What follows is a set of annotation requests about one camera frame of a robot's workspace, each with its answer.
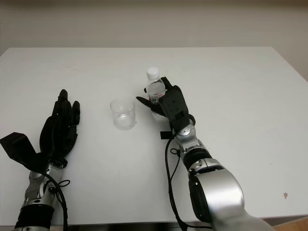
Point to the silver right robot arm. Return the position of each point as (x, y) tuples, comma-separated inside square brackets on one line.
[(216, 190)]

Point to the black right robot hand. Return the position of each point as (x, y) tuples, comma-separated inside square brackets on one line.
[(146, 102)]

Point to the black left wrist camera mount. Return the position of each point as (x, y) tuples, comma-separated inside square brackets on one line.
[(19, 146)]

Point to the clear glass cup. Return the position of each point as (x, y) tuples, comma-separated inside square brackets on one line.
[(122, 120)]

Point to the flat black strip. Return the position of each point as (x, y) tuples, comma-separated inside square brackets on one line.
[(164, 135)]

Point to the black robot torso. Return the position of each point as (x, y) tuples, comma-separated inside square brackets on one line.
[(120, 228)]

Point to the clear plastic water bottle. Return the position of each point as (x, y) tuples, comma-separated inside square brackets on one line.
[(156, 87)]

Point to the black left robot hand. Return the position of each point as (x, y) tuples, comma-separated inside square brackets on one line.
[(56, 134)]

